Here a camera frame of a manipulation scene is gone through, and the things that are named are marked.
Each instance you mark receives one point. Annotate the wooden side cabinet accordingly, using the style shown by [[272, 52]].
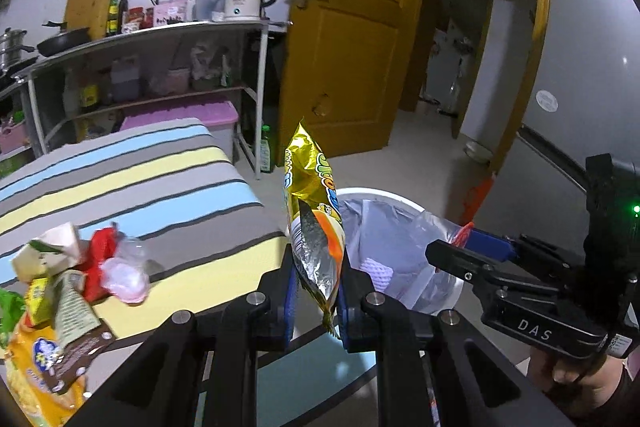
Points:
[[10, 164]]

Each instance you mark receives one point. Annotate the white trash bin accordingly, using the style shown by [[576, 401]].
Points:
[[445, 293]]

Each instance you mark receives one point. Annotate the small pink basket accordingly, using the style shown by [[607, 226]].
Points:
[[177, 81]]

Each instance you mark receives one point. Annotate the white appliance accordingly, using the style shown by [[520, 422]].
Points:
[[450, 57]]

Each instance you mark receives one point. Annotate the yellow wooden door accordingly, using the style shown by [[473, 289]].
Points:
[[350, 32]]

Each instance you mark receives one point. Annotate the white green-leaf paper packet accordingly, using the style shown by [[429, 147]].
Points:
[[50, 247]]

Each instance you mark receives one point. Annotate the black induction cooker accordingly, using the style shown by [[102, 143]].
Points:
[[15, 69]]

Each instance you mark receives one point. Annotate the yellow-label oil bottle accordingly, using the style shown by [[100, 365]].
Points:
[[90, 96]]

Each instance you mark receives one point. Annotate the small yellow-green packet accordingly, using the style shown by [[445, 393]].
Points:
[[40, 302]]

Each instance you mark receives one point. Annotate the pink storage basket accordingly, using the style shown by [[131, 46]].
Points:
[[12, 139]]

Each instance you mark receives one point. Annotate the black frying pan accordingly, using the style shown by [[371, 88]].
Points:
[[65, 39]]

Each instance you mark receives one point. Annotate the small red jar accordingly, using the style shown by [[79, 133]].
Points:
[[149, 18]]

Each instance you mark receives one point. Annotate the brown green printed packet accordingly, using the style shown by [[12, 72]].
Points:
[[75, 322]]

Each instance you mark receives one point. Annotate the steel steamer pot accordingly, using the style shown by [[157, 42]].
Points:
[[12, 47]]

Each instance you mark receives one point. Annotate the crumpled plastic bags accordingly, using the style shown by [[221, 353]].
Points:
[[210, 67]]

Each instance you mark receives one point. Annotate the person's right hand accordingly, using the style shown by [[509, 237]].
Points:
[[560, 374]]

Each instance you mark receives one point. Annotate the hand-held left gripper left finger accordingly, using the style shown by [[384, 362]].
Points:
[[288, 312]]

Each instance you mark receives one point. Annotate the green glass bottle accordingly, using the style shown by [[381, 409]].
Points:
[[265, 152]]

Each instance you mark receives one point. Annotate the dark sauce bottle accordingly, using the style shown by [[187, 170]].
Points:
[[113, 19], [124, 14]]

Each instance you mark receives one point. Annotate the purple plastic jug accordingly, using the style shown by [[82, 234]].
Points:
[[125, 82]]

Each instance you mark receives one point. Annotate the orange plastic item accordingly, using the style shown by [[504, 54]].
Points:
[[477, 197]]

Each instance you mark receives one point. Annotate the metal kitchen rack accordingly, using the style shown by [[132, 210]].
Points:
[[150, 34]]

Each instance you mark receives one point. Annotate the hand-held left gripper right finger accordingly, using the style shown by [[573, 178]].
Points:
[[342, 318]]

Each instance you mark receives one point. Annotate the white bowl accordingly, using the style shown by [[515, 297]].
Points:
[[477, 152]]

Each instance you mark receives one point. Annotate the yellow snack bag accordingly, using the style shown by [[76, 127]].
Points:
[[35, 392]]

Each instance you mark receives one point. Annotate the gold snack packet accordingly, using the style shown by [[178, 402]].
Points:
[[310, 207]]

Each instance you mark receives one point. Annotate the clear food container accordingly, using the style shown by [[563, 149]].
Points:
[[207, 4]]

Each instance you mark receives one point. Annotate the pink utensil holder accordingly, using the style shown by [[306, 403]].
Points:
[[170, 13]]

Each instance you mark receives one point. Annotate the clear plastic bag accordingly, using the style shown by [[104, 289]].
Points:
[[125, 282]]

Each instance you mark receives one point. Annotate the grey plastic bin liner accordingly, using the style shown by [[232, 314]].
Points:
[[390, 232]]

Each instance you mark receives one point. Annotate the red sauce jar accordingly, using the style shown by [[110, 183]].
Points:
[[136, 19]]

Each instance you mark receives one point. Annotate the person's right forearm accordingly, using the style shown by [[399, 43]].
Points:
[[625, 394]]

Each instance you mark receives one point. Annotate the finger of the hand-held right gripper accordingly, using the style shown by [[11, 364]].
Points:
[[490, 244], [460, 262]]

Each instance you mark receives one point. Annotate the round white wall sticker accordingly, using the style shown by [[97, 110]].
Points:
[[546, 100]]

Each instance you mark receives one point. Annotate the red wrapper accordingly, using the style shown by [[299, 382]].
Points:
[[100, 252]]

